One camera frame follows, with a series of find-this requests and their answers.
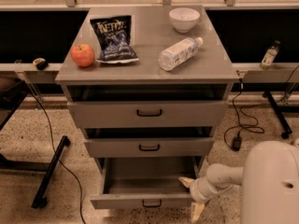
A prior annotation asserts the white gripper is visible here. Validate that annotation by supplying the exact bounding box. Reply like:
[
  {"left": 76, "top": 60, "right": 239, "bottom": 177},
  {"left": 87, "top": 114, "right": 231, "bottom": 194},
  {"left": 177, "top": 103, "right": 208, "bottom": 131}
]
[{"left": 178, "top": 177, "right": 218, "bottom": 223}]

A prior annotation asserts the grey bottom drawer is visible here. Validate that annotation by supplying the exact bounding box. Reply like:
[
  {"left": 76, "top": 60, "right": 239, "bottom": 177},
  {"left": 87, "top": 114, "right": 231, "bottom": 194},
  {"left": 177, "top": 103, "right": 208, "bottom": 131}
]
[{"left": 91, "top": 156, "right": 204, "bottom": 209}]

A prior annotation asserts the grey drawer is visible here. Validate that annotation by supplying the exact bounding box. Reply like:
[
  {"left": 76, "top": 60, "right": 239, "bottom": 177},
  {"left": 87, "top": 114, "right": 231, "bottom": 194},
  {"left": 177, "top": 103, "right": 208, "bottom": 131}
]
[
  {"left": 91, "top": 156, "right": 204, "bottom": 209},
  {"left": 84, "top": 137, "right": 213, "bottom": 158},
  {"left": 68, "top": 101, "right": 228, "bottom": 128}
]

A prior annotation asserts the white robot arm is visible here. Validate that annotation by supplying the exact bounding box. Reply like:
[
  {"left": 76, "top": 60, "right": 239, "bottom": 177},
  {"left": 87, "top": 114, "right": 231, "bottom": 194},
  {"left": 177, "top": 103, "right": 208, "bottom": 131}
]
[{"left": 179, "top": 141, "right": 299, "bottom": 224}]

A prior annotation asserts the grey top drawer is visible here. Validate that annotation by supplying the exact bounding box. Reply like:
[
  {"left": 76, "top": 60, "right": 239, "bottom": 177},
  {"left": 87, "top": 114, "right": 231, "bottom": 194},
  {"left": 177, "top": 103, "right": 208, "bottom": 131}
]
[{"left": 68, "top": 101, "right": 228, "bottom": 128}]

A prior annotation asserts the grey middle drawer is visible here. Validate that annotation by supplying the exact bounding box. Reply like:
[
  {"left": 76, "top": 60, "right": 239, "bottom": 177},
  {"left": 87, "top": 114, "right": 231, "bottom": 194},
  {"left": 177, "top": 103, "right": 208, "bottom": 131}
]
[{"left": 84, "top": 137, "right": 213, "bottom": 158}]

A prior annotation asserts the grey drawer cabinet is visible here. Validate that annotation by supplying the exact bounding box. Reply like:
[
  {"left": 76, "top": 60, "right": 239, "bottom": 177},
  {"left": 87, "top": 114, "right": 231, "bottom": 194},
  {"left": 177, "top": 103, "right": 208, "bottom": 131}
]
[{"left": 54, "top": 5, "right": 240, "bottom": 180}]

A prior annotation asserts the white red sneaker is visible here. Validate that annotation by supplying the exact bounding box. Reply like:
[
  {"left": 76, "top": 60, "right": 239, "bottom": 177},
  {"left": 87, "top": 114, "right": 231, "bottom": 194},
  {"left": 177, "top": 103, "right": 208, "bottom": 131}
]
[{"left": 292, "top": 138, "right": 299, "bottom": 147}]

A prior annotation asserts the black stand right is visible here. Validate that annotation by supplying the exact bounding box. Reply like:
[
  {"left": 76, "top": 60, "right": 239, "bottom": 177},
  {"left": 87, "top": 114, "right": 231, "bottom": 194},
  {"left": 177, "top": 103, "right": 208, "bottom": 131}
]
[{"left": 263, "top": 90, "right": 299, "bottom": 139}]

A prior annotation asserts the black stand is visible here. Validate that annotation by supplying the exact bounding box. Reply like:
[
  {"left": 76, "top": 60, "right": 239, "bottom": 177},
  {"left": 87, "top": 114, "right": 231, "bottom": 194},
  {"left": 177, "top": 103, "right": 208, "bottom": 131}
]
[
  {"left": 263, "top": 90, "right": 299, "bottom": 139},
  {"left": 0, "top": 77, "right": 70, "bottom": 209}
]

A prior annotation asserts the clear plastic water bottle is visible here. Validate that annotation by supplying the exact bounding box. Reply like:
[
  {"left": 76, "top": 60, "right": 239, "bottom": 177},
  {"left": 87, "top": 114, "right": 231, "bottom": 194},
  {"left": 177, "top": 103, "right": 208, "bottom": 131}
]
[{"left": 158, "top": 37, "right": 204, "bottom": 71}]

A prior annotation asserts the small glass oil bottle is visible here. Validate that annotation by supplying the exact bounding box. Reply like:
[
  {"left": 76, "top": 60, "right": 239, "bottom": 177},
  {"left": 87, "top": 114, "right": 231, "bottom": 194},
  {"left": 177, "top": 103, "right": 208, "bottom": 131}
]
[{"left": 260, "top": 40, "right": 280, "bottom": 70}]

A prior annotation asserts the white bowl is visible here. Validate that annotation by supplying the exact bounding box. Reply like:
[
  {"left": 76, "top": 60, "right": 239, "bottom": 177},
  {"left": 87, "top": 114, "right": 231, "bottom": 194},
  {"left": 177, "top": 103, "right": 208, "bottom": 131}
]
[{"left": 169, "top": 7, "right": 200, "bottom": 33}]

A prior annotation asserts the red apple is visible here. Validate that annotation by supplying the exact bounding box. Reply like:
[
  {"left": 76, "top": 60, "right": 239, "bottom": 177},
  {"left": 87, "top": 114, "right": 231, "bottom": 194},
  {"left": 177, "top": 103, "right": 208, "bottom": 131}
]
[{"left": 70, "top": 43, "right": 95, "bottom": 67}]

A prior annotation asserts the black kettle chips bag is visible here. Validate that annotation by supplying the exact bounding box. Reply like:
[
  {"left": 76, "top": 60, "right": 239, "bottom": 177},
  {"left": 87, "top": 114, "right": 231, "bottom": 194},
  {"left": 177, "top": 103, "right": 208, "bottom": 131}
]
[{"left": 90, "top": 15, "right": 138, "bottom": 63}]

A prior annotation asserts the small black yellow device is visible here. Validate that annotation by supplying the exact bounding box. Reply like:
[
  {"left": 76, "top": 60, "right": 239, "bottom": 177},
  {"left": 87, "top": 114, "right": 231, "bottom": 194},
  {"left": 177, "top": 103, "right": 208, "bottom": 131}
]
[{"left": 33, "top": 58, "right": 49, "bottom": 70}]

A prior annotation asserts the black stand left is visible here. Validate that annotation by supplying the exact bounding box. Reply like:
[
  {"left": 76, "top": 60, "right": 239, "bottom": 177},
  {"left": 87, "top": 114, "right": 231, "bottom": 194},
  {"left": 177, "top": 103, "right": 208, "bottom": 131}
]
[{"left": 0, "top": 77, "right": 70, "bottom": 209}]

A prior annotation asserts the black power adapter with cable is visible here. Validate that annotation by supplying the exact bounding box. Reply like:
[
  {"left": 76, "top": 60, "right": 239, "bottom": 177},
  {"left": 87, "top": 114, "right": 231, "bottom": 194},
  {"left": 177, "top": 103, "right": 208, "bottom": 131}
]
[{"left": 223, "top": 77, "right": 265, "bottom": 152}]

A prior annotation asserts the black floor cable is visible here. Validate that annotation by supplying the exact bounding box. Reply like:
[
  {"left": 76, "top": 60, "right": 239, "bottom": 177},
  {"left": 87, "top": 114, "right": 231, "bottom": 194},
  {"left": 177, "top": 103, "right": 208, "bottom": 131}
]
[{"left": 30, "top": 91, "right": 88, "bottom": 224}]

